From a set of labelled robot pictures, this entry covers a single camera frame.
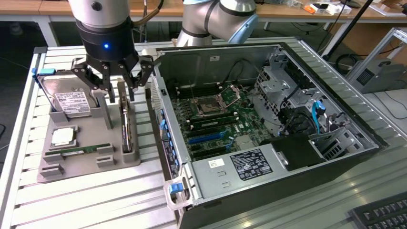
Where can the green Dell motherboard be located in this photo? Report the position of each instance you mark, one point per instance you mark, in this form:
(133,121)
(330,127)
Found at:
(250,118)

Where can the black open PC case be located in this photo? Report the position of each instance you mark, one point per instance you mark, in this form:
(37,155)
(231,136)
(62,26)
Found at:
(229,207)

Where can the black plastic shroud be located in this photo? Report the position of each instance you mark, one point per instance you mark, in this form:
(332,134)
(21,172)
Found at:
(296,152)

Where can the thin socket locking lever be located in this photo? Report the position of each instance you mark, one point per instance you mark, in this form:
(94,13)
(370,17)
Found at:
(193,91)

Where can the grey box on right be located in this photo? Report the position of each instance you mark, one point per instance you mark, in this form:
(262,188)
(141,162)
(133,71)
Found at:
(384,47)

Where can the perforated metal disk bay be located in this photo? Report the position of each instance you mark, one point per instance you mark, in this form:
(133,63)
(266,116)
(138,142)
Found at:
(274,86)

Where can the slotted metal disk bay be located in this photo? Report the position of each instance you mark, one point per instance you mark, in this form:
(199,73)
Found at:
(334,145)

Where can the orange and white box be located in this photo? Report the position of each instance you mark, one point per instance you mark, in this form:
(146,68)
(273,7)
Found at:
(309,9)

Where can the black RAM slot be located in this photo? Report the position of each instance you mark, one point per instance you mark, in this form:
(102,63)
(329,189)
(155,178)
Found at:
(197,85)
(198,88)
(210,115)
(213,120)
(201,92)

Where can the CPU socket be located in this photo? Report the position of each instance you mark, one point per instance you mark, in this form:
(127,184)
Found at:
(209,106)

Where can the gray plastic parts rack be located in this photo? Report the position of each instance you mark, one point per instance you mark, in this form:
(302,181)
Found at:
(93,140)

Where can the clear plastic container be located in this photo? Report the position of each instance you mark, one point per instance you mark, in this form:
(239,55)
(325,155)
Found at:
(293,3)

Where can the white paper stack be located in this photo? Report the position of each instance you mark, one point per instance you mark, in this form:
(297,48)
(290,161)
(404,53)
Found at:
(388,12)

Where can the white cardboard box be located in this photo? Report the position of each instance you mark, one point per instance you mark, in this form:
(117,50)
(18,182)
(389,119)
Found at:
(338,10)

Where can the green RAM stick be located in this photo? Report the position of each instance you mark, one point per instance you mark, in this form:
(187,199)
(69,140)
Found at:
(79,151)

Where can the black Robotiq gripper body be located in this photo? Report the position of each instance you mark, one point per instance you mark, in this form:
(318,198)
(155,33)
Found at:
(106,40)

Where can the gray metal control box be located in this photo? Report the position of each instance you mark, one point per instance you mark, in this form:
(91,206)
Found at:
(382,76)

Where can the metal socket cover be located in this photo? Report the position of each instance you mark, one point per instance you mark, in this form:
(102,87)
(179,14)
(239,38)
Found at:
(234,87)

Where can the black tripod pole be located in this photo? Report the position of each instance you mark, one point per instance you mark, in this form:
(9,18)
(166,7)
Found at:
(350,26)

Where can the black and white box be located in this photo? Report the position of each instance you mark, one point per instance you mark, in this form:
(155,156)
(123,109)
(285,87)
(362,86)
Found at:
(320,6)

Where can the silver CPU chip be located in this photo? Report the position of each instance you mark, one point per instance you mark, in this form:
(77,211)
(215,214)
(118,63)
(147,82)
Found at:
(63,137)

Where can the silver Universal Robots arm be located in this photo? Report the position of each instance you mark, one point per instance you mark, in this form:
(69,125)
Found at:
(102,12)

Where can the silver chipset heatsink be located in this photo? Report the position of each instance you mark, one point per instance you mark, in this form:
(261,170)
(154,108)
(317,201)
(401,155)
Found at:
(247,144)

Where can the black monitor base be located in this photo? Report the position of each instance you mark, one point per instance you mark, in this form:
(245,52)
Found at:
(350,3)

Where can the gray power supply unit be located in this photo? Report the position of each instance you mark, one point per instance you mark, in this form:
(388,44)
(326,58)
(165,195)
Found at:
(217,181)

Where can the hard disk in blue carrier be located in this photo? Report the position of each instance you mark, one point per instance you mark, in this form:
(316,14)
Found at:
(61,86)

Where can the black keyboard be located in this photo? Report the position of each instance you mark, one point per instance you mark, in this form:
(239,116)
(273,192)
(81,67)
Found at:
(382,214)

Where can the wooden block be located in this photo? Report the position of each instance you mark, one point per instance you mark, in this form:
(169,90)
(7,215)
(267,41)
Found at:
(394,3)

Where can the wooden desk with white frame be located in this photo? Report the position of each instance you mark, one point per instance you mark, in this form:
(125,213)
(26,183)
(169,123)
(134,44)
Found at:
(19,7)
(286,13)

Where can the graphics card with black shroud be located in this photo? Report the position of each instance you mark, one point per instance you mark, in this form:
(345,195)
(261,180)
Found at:
(126,124)

